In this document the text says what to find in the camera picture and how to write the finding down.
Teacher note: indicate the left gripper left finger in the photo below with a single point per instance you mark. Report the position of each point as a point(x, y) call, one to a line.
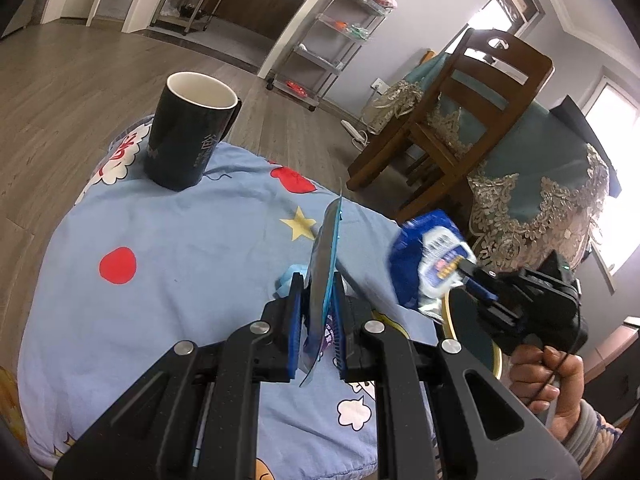
point(287, 331)

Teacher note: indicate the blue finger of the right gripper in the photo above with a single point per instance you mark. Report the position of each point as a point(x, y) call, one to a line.
point(467, 268)
point(482, 290)

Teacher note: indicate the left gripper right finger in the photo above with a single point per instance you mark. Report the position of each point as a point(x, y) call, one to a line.
point(349, 314)

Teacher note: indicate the blue glove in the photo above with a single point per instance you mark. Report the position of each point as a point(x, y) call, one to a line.
point(284, 283)

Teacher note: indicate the blue wet wipes pack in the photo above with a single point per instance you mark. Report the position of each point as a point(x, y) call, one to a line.
point(423, 262)

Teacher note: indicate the silver blue foil wrapper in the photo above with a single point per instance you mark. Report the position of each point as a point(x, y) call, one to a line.
point(320, 278)

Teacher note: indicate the person's right hand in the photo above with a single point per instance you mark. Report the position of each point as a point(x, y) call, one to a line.
point(540, 376)

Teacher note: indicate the person's right sleeve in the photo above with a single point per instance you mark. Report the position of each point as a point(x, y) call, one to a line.
point(591, 439)

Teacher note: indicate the white power strip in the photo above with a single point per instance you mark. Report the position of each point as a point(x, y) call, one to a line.
point(360, 139)

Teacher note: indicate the wooden dining chair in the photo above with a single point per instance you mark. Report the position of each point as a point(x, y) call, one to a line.
point(484, 88)

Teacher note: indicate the black ceramic mug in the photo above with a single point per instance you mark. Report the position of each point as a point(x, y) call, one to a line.
point(194, 114)

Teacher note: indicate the grey rolling utility cart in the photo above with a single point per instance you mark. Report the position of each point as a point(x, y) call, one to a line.
point(328, 36)

